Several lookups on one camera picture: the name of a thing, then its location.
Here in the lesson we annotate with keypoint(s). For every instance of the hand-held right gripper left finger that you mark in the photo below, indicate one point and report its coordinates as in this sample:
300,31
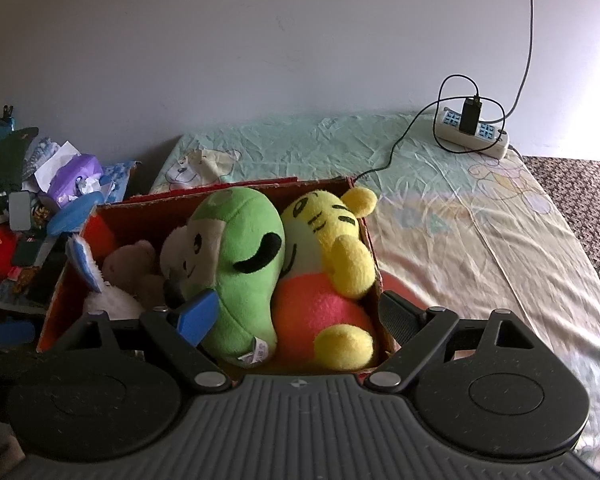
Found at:
197,315

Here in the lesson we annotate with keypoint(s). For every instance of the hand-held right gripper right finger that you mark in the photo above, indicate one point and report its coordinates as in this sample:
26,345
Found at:
397,317

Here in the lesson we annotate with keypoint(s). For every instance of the green plush toy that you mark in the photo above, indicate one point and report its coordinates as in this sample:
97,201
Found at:
235,310

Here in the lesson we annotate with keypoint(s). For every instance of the yellow tiger plush toy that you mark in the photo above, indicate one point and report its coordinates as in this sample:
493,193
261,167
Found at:
320,310

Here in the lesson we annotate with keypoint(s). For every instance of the pink teddy bear plush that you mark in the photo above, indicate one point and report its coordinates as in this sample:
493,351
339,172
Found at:
130,265

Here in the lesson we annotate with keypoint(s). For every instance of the white rabbit plush toy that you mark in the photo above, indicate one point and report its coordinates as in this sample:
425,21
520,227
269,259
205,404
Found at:
110,305

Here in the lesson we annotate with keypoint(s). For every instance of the red cardboard box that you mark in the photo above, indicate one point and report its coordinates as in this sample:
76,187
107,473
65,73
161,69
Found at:
130,220

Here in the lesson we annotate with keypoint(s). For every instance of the blue oval lid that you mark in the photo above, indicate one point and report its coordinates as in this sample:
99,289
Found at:
75,215

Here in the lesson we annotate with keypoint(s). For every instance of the blue printed packet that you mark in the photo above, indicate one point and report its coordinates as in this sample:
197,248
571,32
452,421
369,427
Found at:
117,172

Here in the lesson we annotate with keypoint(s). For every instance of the purple tissue pack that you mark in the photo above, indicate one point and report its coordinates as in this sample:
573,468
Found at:
77,170

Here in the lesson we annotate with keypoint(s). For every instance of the white power strip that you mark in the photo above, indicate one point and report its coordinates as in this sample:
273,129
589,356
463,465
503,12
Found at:
494,150

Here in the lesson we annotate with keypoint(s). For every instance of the grey phone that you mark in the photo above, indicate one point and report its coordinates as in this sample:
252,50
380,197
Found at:
20,210

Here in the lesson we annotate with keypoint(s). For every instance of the white crumpled paper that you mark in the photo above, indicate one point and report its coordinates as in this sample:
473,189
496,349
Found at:
60,157

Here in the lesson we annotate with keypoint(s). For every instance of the black charger adapter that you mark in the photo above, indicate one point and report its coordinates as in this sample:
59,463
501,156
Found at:
470,117

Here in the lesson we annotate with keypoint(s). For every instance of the brown patterned blanket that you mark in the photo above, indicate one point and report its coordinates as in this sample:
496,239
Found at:
579,195

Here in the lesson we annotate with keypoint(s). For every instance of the dark green cloth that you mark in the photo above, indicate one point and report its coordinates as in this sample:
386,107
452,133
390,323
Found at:
5,160

